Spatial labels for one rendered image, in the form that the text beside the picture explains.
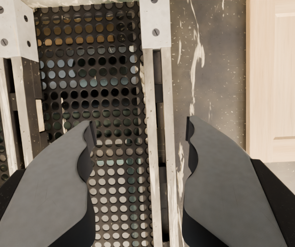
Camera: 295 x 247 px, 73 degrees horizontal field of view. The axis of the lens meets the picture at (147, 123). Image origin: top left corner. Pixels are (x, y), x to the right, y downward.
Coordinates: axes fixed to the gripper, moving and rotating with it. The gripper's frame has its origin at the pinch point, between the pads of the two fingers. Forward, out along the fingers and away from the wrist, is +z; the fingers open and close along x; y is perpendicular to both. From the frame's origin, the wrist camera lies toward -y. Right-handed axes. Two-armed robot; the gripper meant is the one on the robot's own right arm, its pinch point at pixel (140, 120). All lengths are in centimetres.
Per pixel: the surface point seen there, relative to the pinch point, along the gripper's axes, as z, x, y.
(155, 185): 21.3, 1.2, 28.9
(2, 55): 33.8, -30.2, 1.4
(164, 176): 22.6, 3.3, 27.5
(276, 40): 38.8, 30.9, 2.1
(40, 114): 33.5, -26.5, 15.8
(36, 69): 37.9, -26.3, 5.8
